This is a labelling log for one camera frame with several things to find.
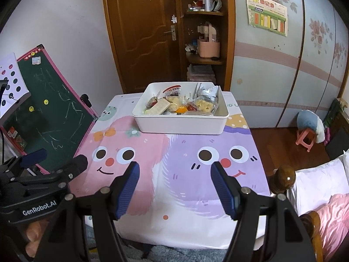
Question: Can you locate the metal door handle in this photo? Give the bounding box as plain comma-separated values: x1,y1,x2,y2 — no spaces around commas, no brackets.
164,25,177,41

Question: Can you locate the person's left hand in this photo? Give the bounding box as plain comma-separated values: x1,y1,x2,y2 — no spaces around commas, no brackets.
26,220,52,256

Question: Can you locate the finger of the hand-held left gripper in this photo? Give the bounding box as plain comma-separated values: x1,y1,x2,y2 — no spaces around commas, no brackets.
0,149,47,173
12,155,88,189

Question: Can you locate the pink blanket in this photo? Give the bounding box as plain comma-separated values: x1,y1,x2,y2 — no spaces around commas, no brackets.
318,194,349,262

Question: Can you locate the wooden corner shelf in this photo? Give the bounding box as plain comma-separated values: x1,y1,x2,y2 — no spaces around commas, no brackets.
180,0,235,91

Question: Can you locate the dark green bag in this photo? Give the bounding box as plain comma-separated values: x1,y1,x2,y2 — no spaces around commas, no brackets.
323,98,345,131

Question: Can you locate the floral wardrobe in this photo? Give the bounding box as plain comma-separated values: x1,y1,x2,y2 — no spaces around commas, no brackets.
229,0,349,129

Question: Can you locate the grey rug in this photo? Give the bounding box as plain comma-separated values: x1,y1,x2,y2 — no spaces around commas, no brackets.
84,224,235,262

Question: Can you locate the large white blue packet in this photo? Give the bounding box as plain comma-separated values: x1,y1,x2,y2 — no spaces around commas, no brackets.
198,85,221,100

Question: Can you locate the brown wooden door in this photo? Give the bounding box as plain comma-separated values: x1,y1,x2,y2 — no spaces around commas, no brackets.
105,0,188,93

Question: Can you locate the white panel with holes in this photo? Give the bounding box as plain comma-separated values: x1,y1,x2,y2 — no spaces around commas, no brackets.
0,53,30,118

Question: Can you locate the white pillow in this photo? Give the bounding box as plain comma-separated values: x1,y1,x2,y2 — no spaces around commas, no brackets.
289,153,349,216

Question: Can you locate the beige wafer packet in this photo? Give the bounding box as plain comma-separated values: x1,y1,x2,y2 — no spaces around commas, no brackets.
149,100,172,115

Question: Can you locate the green chalkboard pink frame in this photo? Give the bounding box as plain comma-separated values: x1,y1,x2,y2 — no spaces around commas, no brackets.
0,44,99,175

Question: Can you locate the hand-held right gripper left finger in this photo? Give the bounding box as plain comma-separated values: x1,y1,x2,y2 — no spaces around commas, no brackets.
35,161,141,262

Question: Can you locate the stack of folded cloths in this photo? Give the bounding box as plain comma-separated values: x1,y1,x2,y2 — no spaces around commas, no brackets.
187,64,216,82

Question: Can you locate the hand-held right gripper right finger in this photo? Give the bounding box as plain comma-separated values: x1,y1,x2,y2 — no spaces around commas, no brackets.
210,161,318,262

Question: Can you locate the wall poster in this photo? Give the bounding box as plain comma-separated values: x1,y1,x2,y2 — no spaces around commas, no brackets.
244,0,289,36

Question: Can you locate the clear packet pale yellow cracker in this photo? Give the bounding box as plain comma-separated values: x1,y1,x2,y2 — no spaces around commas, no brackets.
195,98,219,114

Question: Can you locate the pink basket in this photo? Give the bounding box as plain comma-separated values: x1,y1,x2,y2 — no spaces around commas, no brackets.
197,23,221,58

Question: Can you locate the blue white plush toy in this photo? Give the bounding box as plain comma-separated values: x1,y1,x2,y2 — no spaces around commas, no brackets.
297,110,325,144

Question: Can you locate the pink plastic stool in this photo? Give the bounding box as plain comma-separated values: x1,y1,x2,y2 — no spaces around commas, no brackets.
296,129,317,152

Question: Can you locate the white plastic bin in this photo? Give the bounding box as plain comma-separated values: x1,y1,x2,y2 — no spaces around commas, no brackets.
132,82,229,135

